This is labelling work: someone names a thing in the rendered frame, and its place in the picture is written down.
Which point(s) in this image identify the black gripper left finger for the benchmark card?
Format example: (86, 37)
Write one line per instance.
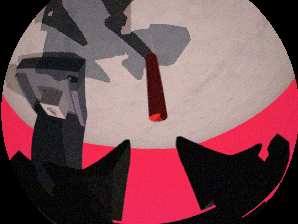
(104, 181)

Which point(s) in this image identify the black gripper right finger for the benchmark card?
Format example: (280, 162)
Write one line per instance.
(209, 172)

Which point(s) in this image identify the dark red peg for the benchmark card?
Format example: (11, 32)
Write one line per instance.
(156, 95)

